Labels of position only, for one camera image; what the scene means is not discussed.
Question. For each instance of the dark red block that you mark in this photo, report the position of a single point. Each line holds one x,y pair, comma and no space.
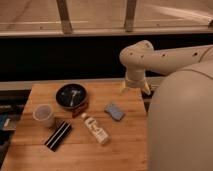
79,110

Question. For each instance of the translucent plastic cup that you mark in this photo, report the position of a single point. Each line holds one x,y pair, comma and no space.
43,113

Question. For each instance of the blue sponge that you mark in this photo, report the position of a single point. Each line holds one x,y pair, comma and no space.
114,111

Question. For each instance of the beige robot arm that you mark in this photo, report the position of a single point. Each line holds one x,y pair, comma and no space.
180,115

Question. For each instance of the white plastic bottle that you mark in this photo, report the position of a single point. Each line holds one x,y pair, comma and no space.
95,129

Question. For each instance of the black bowl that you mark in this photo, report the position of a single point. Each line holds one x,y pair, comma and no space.
64,94

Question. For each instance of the metal utensil in bowl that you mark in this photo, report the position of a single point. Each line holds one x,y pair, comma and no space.
74,93

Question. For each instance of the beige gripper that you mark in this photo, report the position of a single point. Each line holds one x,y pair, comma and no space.
144,89

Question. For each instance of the black striped box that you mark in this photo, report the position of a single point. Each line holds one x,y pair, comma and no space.
57,137

